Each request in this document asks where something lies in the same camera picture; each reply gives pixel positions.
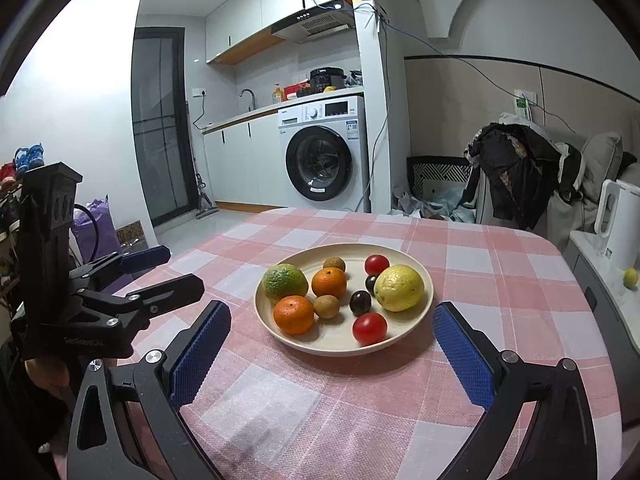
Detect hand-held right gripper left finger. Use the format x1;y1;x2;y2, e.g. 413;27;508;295
67;300;232;480

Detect pale blue plastic bag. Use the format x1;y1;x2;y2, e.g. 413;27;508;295
390;185;476;223

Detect pink checked tablecloth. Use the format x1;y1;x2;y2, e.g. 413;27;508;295
107;206;618;480

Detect person's left hand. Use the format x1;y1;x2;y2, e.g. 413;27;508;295
25;357;71;401

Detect yellow lemon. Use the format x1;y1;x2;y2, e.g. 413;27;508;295
373;264;426;312

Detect grey floor mop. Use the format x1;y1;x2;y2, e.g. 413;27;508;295
186;102;218;220

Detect wall socket with green plug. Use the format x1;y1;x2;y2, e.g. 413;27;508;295
514;90;538;121

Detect white electric kettle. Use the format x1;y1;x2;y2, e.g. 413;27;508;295
594;179;640;271

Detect black patterned crate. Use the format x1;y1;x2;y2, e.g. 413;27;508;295
406;156;473;211

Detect grey side cabinet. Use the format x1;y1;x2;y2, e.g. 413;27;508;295
565;230;640;431

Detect dark jacket pile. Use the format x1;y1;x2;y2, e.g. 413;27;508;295
462;122;586;231

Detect steel range hood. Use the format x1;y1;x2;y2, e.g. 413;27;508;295
271;0;356;44

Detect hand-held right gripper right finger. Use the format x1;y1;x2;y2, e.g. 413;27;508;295
431;302;601;480

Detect green orange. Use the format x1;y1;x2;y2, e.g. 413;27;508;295
262;263;309;304

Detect patterned cardboard box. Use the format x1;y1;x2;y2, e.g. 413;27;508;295
115;221;156;253

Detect grey cushion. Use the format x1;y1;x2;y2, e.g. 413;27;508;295
580;131;626;196

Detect black pressure cooker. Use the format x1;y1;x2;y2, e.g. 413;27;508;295
310;67;347;93

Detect wooden shoe rack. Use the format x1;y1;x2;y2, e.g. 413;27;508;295
0;180;31;301

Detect white kitchen base cabinet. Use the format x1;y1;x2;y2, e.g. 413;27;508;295
202;105;286;208

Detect purple plastic bag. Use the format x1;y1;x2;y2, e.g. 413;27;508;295
72;196;126;281

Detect white washing machine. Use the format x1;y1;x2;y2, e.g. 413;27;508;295
277;95;371;213

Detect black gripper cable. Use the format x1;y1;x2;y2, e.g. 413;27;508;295
72;203;101;266

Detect white wall cabinets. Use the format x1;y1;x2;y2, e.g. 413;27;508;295
206;0;303;65

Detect orange tangerine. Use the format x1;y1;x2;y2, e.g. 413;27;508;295
273;295;316;336
311;267;348;299

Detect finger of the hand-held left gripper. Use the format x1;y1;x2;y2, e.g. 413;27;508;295
67;244;172;282
75;272;206;331

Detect dark glass door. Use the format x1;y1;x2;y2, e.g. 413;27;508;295
132;26;193;228

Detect cream round plate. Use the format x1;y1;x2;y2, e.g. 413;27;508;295
254;243;434;357

